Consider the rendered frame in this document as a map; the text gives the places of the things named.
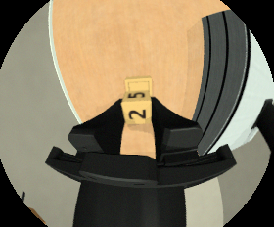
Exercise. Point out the tan shallow tray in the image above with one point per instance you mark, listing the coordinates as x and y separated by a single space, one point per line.
139 83

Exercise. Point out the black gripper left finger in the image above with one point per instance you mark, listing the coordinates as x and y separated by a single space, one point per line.
101 134

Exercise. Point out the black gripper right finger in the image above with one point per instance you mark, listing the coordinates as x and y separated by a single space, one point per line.
176 137

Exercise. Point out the yellow number cube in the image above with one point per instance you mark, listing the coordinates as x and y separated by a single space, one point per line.
137 107

